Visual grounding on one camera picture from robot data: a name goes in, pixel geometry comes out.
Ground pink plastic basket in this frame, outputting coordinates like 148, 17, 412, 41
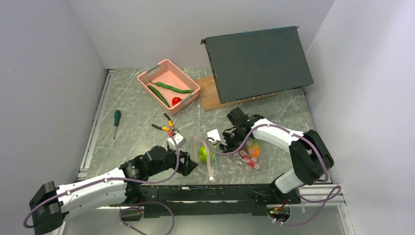
137, 59, 200, 115

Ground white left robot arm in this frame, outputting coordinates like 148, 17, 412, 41
23, 146, 198, 235

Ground aluminium side rail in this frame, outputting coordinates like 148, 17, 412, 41
75, 69, 116, 183

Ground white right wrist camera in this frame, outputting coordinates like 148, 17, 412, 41
206, 129, 227, 146

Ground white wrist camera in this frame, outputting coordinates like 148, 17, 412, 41
206, 129, 227, 146
166, 131, 186, 149

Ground fake red chili pepper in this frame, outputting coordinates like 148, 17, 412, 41
239, 151, 260, 170

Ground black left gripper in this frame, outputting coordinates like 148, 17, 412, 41
148, 145, 198, 176

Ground fake green bean pod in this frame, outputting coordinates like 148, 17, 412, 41
151, 82, 194, 94

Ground fake orange green mango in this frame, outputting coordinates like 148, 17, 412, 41
246, 141, 261, 158

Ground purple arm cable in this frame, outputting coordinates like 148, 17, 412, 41
205, 123, 343, 227
23, 134, 182, 235

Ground fake red tomato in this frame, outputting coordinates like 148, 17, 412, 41
172, 96, 182, 106

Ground orange handled pliers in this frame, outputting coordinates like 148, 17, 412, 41
151, 113, 180, 136

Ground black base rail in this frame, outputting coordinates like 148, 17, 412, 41
118, 184, 300, 216

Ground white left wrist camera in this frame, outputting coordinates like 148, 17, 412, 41
166, 131, 186, 149

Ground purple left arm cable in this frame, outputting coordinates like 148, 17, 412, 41
23, 134, 182, 235

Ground fake green cucumber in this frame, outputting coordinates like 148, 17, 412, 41
147, 85, 170, 108

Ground brown wooden board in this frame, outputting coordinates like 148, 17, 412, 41
194, 76, 307, 112

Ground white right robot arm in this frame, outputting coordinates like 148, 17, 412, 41
219, 108, 334, 203

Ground green handled screwdriver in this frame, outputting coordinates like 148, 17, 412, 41
113, 110, 121, 140

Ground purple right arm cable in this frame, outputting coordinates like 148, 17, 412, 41
205, 123, 343, 227

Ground dark grey metal chassis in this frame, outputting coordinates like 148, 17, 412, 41
201, 26, 314, 103

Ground fake green lime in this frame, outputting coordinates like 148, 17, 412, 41
198, 146, 216, 163

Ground clear zip top bag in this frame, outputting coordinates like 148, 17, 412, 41
192, 137, 260, 184

